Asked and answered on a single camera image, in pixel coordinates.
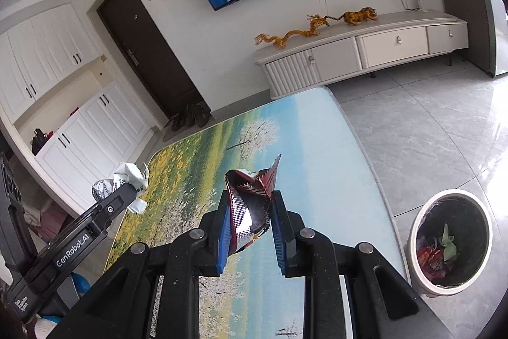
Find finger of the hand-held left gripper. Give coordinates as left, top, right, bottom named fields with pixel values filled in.
left=92, top=183, right=138, bottom=241

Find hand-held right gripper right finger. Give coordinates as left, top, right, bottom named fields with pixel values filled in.
left=273, top=191, right=455, bottom=339

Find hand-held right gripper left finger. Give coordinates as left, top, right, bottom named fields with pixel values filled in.
left=48, top=202, right=233, bottom=339

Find silver dark red wrapper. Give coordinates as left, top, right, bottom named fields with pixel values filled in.
left=225, top=154, right=284, bottom=254

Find white wrapper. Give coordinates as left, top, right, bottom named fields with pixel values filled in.
left=92, top=161, right=150, bottom=215

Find white round trash bin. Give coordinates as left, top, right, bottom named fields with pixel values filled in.
left=408, top=189, right=494, bottom=298

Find red snack wrapper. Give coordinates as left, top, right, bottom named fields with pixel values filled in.
left=417, top=246, right=448, bottom=273

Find blue white object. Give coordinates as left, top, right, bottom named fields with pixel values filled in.
left=35, top=271, right=93, bottom=339

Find pink cloth bag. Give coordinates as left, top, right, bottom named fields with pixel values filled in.
left=24, top=200, right=70, bottom=241

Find white wardrobe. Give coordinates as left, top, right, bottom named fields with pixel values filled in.
left=0, top=1, right=156, bottom=213

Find black bag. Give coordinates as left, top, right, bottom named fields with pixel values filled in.
left=32, top=128, right=55, bottom=156

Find dark shoes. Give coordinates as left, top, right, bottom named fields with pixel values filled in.
left=184, top=103, right=211, bottom=127
left=164, top=112, right=187, bottom=132

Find dark brown door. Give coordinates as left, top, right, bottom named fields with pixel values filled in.
left=97, top=0, right=211, bottom=129

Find green crumpled paper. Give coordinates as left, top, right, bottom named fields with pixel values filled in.
left=434, top=224, right=459, bottom=261

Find golden dragon figurine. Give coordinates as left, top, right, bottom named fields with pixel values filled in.
left=255, top=14, right=330, bottom=50

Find white television cabinet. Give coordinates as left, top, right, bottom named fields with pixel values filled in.
left=254, top=10, right=469, bottom=100

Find golden tiger figurine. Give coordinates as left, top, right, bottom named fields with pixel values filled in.
left=329, top=6, right=379, bottom=25

